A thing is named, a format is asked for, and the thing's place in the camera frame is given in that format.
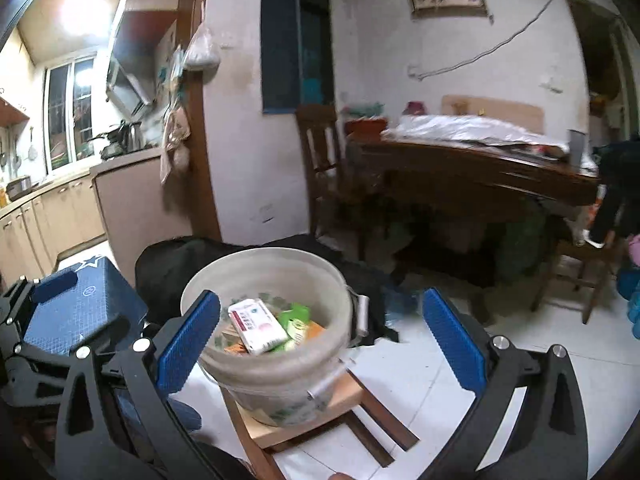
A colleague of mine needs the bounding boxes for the light wooden board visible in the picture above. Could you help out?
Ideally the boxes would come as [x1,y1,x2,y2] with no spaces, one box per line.
[440,94,546,133]

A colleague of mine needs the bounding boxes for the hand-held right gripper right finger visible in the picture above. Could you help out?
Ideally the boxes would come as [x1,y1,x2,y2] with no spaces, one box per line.
[422,287,591,480]

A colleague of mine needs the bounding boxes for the dark wooden desk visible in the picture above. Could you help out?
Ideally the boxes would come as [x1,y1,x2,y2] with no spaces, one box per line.
[345,132,601,286]

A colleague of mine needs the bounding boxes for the dark blue window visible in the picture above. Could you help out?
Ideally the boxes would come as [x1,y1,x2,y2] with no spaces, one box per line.
[260,0,337,116]

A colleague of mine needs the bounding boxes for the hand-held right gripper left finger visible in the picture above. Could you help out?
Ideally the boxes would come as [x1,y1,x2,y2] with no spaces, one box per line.
[54,289,222,480]

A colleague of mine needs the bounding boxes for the grey cup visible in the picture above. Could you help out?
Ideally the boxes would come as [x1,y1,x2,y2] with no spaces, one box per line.
[567,129,587,167]

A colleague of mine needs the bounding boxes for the wall cable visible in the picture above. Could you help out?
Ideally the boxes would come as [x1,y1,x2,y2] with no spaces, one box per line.
[407,0,563,81]

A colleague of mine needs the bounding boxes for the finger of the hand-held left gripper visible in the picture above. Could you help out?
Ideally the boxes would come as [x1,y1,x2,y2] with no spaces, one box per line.
[0,267,78,326]
[0,330,106,406]

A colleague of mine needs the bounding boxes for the long light green box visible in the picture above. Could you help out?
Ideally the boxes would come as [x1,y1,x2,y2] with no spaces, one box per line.
[277,302,313,346]

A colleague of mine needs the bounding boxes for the white packet pink print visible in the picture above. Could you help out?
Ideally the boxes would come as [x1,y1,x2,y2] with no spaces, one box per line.
[227,299,290,357]

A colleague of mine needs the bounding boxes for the dark wooden chair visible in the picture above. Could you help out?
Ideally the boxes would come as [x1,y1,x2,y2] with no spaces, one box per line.
[295,104,373,261]
[530,230,631,326]

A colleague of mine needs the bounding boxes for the wooden stool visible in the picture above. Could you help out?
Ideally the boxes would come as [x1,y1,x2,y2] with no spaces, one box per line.
[220,370,421,480]

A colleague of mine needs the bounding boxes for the white plastic sheet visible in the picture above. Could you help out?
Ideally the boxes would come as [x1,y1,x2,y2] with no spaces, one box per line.
[382,114,571,153]

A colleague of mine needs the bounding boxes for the beige kitchen base cabinets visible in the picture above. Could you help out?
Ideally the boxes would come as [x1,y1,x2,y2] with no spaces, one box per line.
[0,152,166,281]

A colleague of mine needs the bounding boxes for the steel kettle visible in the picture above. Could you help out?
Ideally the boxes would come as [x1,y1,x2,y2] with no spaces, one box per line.
[117,121,143,153]

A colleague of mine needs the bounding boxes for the silver rice cooker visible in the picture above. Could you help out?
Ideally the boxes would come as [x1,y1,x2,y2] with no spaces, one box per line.
[6,176,33,200]

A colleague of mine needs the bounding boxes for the blue checkered tablecloth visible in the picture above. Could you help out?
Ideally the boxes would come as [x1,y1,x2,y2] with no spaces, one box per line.
[22,255,151,356]

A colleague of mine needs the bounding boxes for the black wok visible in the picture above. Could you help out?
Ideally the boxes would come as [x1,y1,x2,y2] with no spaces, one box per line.
[90,127,126,145]

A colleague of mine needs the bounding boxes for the dark hanging jacket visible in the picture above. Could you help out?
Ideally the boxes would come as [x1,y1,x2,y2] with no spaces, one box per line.
[590,132,640,248]

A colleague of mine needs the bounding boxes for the round ceiling light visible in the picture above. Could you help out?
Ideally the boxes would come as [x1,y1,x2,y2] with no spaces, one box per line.
[59,0,113,28]

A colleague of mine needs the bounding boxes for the kitchen wall cabinet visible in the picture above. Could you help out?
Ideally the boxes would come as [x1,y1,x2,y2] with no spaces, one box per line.
[115,7,181,68]

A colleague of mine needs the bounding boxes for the steel range hood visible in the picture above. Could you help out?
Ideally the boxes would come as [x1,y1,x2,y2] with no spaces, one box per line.
[105,55,156,116]

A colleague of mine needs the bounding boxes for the black bag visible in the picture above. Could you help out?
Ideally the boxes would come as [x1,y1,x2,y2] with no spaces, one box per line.
[135,234,416,348]

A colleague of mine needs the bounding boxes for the green sack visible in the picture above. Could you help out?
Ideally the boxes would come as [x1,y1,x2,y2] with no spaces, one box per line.
[500,210,556,281]

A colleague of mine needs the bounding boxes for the cream plastic bucket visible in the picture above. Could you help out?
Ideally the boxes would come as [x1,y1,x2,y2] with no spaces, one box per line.
[180,246,371,428]

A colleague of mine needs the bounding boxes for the kitchen window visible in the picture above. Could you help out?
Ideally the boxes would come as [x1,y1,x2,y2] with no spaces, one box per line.
[44,57,96,171]

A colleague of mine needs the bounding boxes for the hanging white plastic bag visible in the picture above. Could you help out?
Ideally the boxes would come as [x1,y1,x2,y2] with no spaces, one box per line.
[182,22,222,71]

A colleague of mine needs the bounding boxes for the hanging translucent plastic bag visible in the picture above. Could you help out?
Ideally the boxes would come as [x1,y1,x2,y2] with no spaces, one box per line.
[167,45,186,93]

